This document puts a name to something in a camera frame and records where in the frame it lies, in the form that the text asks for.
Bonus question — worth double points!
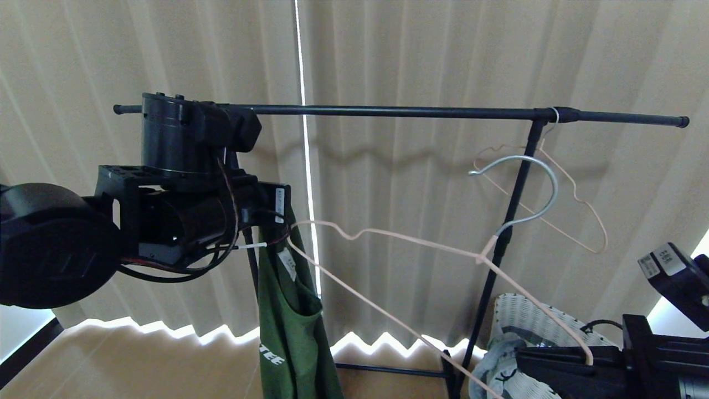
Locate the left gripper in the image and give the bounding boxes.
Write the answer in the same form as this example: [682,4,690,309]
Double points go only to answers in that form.
[136,180,292,267]

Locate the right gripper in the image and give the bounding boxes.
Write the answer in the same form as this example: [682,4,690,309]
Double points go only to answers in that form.
[621,314,709,399]

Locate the green printed t-shirt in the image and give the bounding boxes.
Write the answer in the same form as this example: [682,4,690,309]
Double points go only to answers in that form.
[258,208,344,399]

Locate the pink clothes hanger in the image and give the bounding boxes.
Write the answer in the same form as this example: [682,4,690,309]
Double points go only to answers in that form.
[285,155,594,399]
[474,107,608,254]

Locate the white laundry basket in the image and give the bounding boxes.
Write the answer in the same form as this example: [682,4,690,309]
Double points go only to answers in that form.
[468,294,624,399]

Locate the black clothes rack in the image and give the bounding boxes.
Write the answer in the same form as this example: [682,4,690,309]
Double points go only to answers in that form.
[114,103,690,399]

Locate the pale grey shorts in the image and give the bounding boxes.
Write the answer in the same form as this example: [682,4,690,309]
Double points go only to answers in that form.
[469,319,532,399]

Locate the beige curtain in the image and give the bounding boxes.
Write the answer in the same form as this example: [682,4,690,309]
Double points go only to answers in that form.
[0,0,709,361]

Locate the black cable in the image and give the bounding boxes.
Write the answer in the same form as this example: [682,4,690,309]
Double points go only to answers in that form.
[117,158,240,284]

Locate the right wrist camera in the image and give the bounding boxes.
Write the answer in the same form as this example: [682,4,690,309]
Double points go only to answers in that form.
[637,242,709,333]

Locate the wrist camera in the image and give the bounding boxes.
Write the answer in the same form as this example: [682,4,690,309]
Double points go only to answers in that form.
[194,103,263,153]
[637,242,709,333]

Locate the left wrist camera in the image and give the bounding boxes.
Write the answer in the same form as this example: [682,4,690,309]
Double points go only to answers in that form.
[194,103,263,153]

